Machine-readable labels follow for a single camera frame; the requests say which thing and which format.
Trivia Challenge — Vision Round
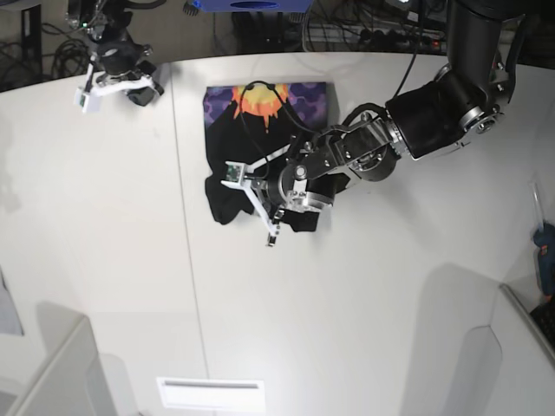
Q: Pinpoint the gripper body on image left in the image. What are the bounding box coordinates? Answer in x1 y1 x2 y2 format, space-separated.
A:
88 41 165 107

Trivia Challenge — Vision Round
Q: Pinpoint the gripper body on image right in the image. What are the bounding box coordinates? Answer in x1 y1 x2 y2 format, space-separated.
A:
242 163 347 247

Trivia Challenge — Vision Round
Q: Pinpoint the black T-shirt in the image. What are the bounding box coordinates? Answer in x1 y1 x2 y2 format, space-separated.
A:
203 81 329 225

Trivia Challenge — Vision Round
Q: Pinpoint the black robot arm on image right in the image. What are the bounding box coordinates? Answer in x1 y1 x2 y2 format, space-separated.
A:
244 1 540 244

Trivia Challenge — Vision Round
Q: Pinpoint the black robot arm on image left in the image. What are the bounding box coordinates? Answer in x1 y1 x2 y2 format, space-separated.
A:
66 1 164 113

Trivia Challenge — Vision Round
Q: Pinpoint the blue box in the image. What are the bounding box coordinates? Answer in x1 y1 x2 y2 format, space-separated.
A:
193 0 312 13

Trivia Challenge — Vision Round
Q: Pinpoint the black power strip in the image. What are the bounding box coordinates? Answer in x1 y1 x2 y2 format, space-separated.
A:
356 28 447 51

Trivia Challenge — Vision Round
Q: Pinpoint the blue glue gun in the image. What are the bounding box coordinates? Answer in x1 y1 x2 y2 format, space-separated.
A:
530 181 554 301

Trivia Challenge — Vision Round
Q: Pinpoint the black keyboard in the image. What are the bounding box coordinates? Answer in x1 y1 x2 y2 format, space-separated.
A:
531 299 555 347

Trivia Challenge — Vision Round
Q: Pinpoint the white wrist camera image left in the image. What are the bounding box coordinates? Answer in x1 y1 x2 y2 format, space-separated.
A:
75 87 101 114

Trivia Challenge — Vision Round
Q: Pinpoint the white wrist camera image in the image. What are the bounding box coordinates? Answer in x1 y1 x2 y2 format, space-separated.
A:
75 87 101 114
220 161 246 190

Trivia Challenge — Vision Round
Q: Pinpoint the coiled black cable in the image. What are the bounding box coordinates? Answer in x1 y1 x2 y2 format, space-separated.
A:
42 25 101 79

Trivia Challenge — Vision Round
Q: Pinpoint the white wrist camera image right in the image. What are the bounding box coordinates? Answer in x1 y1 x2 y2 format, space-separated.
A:
220 161 246 190

